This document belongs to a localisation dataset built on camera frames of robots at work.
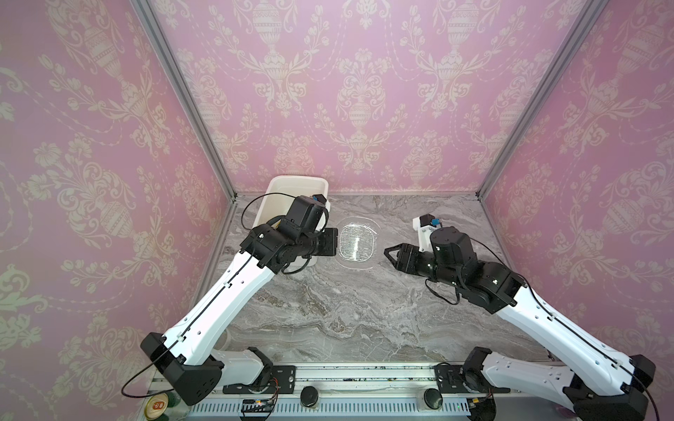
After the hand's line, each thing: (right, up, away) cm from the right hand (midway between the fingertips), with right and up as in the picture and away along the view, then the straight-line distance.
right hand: (390, 253), depth 67 cm
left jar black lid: (-21, -34, -4) cm, 40 cm away
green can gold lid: (-56, -35, -6) cm, 67 cm away
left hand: (-13, +3, +2) cm, 14 cm away
